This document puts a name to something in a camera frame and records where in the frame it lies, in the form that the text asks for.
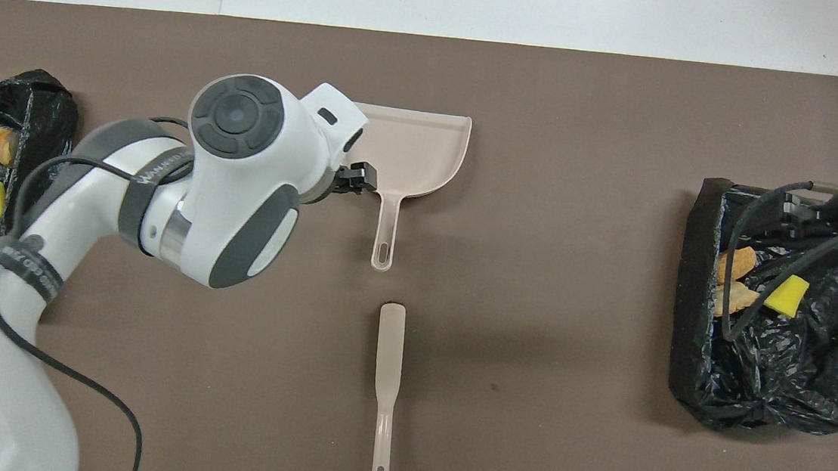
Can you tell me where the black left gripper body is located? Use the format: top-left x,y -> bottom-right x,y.
330,158 -> 382,201

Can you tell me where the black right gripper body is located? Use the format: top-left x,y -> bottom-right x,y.
777,188 -> 838,246

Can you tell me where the beige plastic dustpan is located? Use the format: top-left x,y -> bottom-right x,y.
336,102 -> 474,279

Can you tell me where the brown cork-like chunk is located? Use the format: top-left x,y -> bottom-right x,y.
716,243 -> 759,289

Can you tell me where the beige hand brush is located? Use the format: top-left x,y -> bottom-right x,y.
366,301 -> 409,471

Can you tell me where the black bag lined bin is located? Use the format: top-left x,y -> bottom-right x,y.
663,174 -> 838,442
0,65 -> 83,305

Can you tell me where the large brown table mat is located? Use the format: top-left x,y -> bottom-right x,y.
0,0 -> 838,471

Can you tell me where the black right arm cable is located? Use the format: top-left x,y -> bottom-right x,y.
717,172 -> 838,351

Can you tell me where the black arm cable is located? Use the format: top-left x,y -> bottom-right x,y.
717,172 -> 838,351
0,102 -> 195,471

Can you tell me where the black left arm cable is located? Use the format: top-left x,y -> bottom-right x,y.
0,102 -> 195,471

